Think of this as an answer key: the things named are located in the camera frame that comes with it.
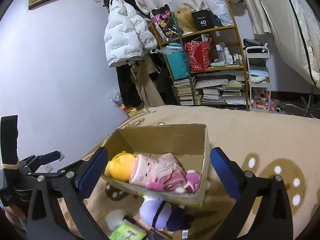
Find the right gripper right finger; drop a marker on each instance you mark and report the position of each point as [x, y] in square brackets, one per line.
[274, 217]

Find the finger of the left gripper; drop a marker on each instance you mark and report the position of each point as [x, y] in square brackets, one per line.
[60, 173]
[50, 157]

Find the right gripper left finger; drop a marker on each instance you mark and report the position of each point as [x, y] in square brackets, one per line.
[45, 219]

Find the white fluffy pompom plush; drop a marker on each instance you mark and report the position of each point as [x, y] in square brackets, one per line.
[114, 218]

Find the yellow plush pouch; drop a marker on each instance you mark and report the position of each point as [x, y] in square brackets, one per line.
[120, 166]

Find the green tissue pack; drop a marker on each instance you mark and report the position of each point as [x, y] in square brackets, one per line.
[123, 229]

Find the pink bear plush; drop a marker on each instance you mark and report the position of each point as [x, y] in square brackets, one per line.
[187, 181]

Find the purple haired plush doll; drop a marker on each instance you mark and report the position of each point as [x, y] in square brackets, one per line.
[162, 215]

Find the pink tissue pack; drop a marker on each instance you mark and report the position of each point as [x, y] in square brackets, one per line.
[163, 174]

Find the small black carton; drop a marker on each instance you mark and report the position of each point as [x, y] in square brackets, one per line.
[153, 234]

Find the person left hand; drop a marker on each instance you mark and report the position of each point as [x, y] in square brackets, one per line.
[14, 214]

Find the beige patterned carpet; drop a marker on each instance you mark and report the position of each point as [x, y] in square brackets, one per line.
[264, 143]

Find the snack bag on floor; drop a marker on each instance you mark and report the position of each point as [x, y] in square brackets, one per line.
[116, 98]

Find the open cardboard box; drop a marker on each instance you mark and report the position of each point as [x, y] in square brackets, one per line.
[189, 143]

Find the beige trench coat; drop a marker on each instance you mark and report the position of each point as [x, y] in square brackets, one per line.
[140, 75]

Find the white puffer jacket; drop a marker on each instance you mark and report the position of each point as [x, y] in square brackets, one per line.
[127, 36]

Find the stack of books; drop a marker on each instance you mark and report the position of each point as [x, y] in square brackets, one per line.
[187, 94]

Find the white utility cart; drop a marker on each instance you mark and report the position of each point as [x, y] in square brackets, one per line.
[259, 79]

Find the teal shopping bag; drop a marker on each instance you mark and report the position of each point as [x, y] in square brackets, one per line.
[175, 58]

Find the red gift bag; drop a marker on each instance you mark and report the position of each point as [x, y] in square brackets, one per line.
[199, 54]

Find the black printed tote bag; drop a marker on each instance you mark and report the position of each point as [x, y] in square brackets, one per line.
[162, 18]

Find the wooden bookshelf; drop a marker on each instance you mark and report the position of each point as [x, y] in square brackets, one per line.
[224, 82]

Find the blonde wig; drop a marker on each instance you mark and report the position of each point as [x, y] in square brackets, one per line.
[185, 20]

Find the cream office chair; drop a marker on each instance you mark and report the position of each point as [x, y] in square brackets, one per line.
[295, 28]

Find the black box marked 40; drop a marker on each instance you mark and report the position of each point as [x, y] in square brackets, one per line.
[203, 20]

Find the clear plastic bag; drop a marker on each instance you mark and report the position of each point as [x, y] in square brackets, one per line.
[220, 10]

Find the white wall socket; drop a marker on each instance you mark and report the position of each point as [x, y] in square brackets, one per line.
[48, 168]

